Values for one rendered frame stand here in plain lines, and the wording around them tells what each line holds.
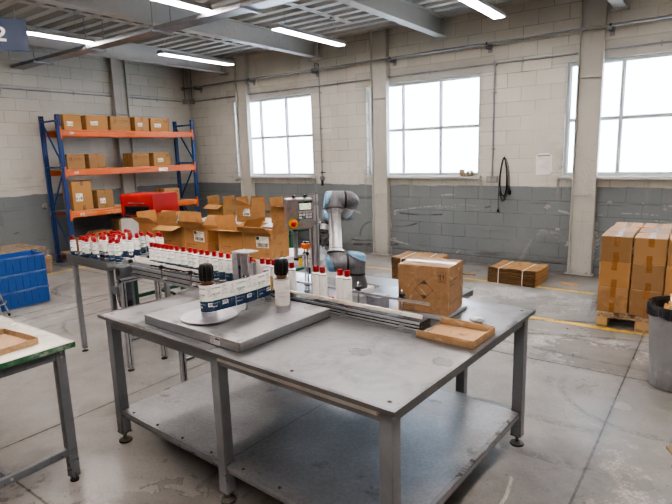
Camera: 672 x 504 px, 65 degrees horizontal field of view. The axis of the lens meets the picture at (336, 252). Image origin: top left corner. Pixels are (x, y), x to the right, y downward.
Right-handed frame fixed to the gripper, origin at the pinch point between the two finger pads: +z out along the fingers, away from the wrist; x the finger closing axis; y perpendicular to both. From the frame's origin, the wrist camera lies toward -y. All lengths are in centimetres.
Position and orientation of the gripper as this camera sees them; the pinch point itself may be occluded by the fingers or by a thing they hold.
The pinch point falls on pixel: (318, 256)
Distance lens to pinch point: 397.5
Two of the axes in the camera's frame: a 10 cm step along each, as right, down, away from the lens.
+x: 5.3, 1.4, 8.4
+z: -1.3, 9.9, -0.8
